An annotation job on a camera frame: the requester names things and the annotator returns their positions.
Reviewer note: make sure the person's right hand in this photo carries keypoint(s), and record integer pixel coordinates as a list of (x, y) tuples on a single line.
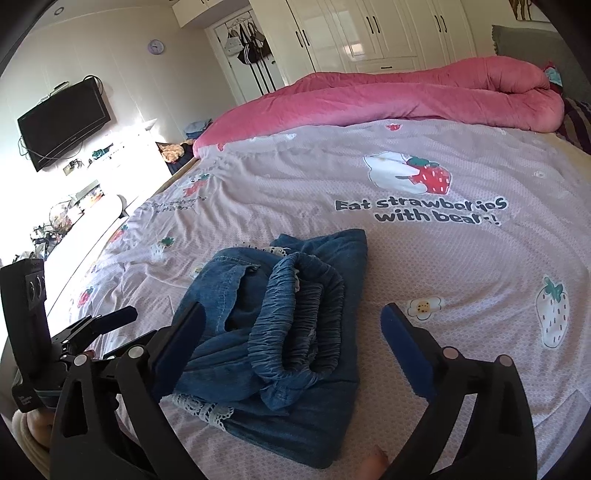
[(375, 464)]

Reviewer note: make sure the teal patterned cloth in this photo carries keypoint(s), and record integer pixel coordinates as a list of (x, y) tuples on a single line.
[(553, 77)]

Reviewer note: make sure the white hanging bag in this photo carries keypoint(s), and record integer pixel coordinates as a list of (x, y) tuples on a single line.
[(233, 42)]

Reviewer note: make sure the dark striped pillow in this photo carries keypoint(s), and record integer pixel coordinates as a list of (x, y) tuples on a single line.
[(577, 124)]

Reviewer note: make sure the black wall television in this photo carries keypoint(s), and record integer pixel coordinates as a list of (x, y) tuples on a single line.
[(62, 124)]

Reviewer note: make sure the brown plush toy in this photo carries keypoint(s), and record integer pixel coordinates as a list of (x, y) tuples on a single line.
[(173, 153)]

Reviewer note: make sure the blue denim pants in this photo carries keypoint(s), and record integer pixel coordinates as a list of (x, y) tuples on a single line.
[(318, 360)]

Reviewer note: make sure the purple wall clock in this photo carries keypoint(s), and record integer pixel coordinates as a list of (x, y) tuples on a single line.
[(156, 46)]

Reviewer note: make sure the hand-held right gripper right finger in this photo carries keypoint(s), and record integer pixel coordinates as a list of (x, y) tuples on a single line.
[(406, 341)]

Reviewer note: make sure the person's left hand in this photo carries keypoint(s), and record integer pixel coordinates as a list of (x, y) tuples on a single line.
[(41, 427)]

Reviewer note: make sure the pink duvet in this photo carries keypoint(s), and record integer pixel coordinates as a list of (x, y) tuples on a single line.
[(369, 101)]

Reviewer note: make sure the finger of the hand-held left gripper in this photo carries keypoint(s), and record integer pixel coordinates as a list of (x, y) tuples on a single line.
[(117, 318), (134, 340)]

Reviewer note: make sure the white wardrobe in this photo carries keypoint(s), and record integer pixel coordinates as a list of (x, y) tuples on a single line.
[(383, 32)]

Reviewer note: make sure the white desk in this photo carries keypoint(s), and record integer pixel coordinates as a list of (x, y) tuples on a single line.
[(134, 170)]

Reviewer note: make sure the strawberry printed bed sheet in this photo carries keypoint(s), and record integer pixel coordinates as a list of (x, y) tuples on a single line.
[(461, 277)]

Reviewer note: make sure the grey headboard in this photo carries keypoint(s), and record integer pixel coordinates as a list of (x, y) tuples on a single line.
[(526, 44)]

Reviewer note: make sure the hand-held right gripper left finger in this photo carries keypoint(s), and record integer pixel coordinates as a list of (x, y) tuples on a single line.
[(178, 337)]

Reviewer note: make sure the blue folded cloth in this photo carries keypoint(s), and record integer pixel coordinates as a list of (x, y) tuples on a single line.
[(198, 129)]

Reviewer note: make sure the black hanging bag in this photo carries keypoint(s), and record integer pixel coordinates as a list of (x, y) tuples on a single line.
[(254, 48)]

